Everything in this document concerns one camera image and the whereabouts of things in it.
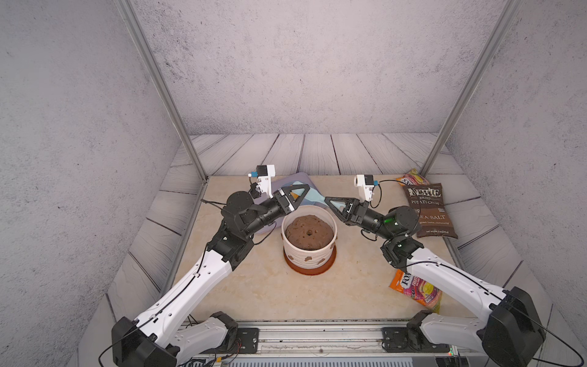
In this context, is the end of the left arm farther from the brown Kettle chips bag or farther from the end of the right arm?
the brown Kettle chips bag

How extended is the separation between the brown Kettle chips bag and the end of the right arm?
52cm

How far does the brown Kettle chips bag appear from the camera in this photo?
0.98m

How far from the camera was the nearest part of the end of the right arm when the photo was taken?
0.58 meters

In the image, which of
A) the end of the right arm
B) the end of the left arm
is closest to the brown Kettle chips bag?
the end of the right arm
